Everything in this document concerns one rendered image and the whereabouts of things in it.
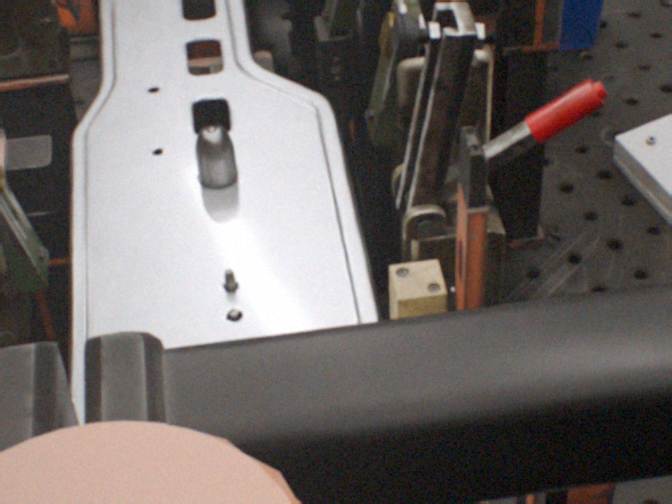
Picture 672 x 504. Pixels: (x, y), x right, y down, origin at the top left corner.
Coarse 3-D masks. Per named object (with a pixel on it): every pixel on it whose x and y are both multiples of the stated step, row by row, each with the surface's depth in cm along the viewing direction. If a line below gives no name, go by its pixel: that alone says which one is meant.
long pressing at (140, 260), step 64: (128, 0) 125; (128, 64) 118; (256, 64) 117; (128, 128) 112; (192, 128) 111; (256, 128) 111; (320, 128) 110; (128, 192) 106; (192, 192) 106; (256, 192) 105; (320, 192) 105; (128, 256) 101; (192, 256) 101; (256, 256) 100; (320, 256) 100; (128, 320) 96; (192, 320) 96; (256, 320) 96; (320, 320) 95
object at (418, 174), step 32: (416, 32) 84; (448, 32) 83; (480, 32) 85; (448, 64) 84; (448, 96) 86; (416, 128) 91; (448, 128) 88; (416, 160) 93; (448, 160) 90; (416, 192) 92
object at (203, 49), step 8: (184, 0) 133; (192, 0) 133; (200, 0) 133; (208, 0) 133; (248, 0) 134; (184, 8) 133; (192, 8) 133; (200, 8) 133; (208, 8) 134; (248, 8) 134; (184, 16) 134; (192, 16) 134; (200, 16) 134; (208, 16) 134; (208, 40) 137; (192, 48) 137; (200, 48) 137; (208, 48) 137; (216, 48) 138; (192, 56) 138; (200, 56) 138; (208, 56) 138; (216, 56) 138
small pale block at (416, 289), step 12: (408, 264) 90; (420, 264) 90; (432, 264) 90; (396, 276) 89; (408, 276) 89; (420, 276) 89; (432, 276) 89; (396, 288) 88; (408, 288) 88; (420, 288) 88; (432, 288) 89; (444, 288) 88; (396, 300) 88; (408, 300) 88; (420, 300) 88; (432, 300) 88; (444, 300) 88; (396, 312) 89; (408, 312) 88; (420, 312) 89; (432, 312) 89
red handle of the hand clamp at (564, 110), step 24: (576, 96) 89; (600, 96) 89; (528, 120) 91; (552, 120) 90; (576, 120) 90; (504, 144) 92; (528, 144) 91; (456, 168) 93; (408, 192) 95; (456, 192) 94
